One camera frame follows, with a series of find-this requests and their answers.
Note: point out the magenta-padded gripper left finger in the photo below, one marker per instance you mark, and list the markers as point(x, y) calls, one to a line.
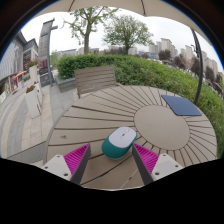
point(60, 165)

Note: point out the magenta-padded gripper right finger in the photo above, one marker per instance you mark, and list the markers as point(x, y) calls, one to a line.
point(164, 165)

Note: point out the white and teal computer mouse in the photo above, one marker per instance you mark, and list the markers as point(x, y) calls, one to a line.
point(118, 143)

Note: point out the blue rectangular mouse pad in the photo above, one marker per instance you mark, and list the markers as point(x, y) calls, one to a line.
point(181, 105)

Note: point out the white planter with red flowers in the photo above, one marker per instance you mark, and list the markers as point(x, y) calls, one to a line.
point(33, 71)
point(32, 101)

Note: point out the long green hedge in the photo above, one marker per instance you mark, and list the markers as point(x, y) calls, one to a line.
point(160, 75)

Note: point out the slatted wooden chair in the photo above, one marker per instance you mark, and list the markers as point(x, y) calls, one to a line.
point(95, 79)

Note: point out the dark curved umbrella pole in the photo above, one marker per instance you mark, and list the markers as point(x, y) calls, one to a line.
point(200, 66)

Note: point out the tall grey sign pillar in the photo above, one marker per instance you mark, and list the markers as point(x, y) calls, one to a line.
point(44, 46)

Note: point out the bare-trunked leafy tree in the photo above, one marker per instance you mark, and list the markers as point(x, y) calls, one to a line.
point(86, 33)

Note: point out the round-crowned green tree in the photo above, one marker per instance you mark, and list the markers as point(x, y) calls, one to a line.
point(126, 31)

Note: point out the beige patio umbrella canopy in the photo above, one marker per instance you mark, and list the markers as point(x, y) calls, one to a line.
point(110, 5)

